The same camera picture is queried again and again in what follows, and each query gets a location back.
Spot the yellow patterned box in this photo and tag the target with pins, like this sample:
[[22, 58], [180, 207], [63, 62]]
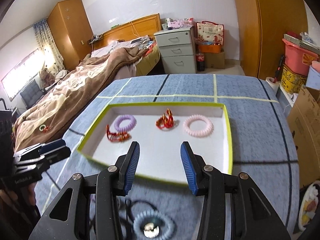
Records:
[[291, 81]]

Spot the wooden bed headboard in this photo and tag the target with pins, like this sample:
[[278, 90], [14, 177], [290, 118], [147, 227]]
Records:
[[145, 26]]

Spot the orange box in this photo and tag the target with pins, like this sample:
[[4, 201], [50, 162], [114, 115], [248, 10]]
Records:
[[215, 49]]

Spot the blue patterned tablecloth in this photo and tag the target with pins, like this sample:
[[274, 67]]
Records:
[[262, 142]]

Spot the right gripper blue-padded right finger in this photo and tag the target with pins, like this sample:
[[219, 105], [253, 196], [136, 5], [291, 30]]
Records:
[[193, 167]]

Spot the brown fleece blanket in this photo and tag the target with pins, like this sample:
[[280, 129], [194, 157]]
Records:
[[50, 118]]

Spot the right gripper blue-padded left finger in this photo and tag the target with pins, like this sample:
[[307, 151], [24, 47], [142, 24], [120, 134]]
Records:
[[127, 165]]

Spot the floral window curtain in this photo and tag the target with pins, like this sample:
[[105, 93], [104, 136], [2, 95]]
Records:
[[53, 60]]

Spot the cola bottle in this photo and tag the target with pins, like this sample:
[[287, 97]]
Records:
[[200, 64]]

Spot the red patterned gift bag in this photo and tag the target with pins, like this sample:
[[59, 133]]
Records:
[[210, 32]]

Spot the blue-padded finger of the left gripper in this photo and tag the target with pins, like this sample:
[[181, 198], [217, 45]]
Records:
[[52, 146], [56, 155]]

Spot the small cardboard box on floor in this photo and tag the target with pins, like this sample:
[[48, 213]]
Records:
[[214, 60]]

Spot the person's left hand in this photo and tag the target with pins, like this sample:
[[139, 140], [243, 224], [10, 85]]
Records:
[[9, 197]]

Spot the grey three-drawer cabinet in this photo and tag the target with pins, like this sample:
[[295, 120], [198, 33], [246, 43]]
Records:
[[177, 49]]

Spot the small wooden wardrobe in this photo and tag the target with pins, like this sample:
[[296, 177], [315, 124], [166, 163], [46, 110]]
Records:
[[71, 31]]

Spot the large wooden wardrobe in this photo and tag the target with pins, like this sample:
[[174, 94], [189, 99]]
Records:
[[262, 24]]

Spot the green-edged white cardboard tray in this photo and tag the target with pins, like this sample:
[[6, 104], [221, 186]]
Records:
[[160, 133]]

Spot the pink plastic bin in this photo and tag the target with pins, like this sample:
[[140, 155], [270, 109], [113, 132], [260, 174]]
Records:
[[298, 59]]

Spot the brown cardboard box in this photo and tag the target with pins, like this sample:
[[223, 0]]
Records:
[[304, 125]]

